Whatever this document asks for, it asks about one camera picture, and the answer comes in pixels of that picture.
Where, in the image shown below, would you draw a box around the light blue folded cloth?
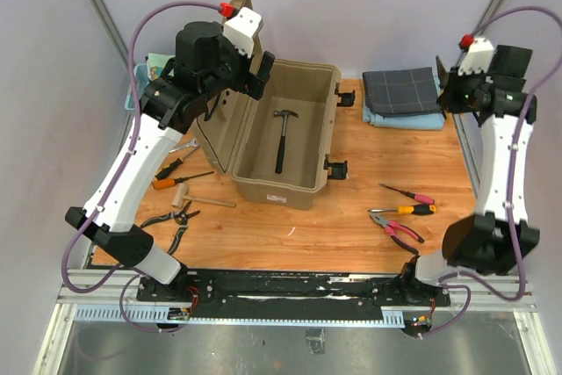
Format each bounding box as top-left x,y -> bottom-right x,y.
362,99 -> 446,131

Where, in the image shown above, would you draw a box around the silver open-end wrench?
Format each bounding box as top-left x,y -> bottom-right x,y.
169,138 -> 198,154

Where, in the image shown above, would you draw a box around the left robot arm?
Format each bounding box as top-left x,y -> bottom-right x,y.
65,9 -> 274,301

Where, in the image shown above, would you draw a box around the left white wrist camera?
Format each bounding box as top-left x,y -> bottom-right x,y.
220,3 -> 263,58

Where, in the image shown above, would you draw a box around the black yellow handled screwdriver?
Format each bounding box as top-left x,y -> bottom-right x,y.
155,149 -> 196,180

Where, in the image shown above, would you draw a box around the red black thin screwdriver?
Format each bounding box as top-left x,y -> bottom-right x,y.
380,184 -> 436,205

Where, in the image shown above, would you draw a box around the green cartoon print cloth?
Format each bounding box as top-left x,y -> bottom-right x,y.
146,53 -> 173,81

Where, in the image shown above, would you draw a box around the tan plastic tool box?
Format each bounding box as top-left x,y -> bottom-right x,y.
187,0 -> 357,213

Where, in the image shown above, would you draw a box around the purple cable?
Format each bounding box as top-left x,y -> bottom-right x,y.
414,5 -> 562,341
60,0 -> 225,361

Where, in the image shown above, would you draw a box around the small claw hammer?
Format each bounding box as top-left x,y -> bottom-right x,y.
273,110 -> 299,174

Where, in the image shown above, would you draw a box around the red handled pliers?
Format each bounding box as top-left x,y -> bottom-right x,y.
370,213 -> 425,256

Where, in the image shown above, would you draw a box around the dark grey checked cloth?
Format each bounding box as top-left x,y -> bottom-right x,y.
363,67 -> 440,117

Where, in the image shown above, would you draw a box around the blue slotted cable duct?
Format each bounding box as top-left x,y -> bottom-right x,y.
74,305 -> 406,328

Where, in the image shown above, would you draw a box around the wooden handle tool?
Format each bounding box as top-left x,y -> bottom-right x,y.
171,183 -> 236,209

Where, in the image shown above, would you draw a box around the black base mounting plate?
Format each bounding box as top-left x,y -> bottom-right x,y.
137,269 -> 450,321

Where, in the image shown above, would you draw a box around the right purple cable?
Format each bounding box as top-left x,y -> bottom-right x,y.
414,5 -> 562,341

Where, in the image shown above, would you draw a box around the blue plastic basket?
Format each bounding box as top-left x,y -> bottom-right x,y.
124,63 -> 150,112

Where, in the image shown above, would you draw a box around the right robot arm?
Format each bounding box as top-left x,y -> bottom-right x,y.
395,35 -> 540,305

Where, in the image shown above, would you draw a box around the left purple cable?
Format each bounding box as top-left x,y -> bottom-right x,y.
60,0 -> 225,361

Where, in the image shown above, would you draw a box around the orange handled black screwdriver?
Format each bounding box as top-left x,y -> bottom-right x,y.
152,171 -> 213,191

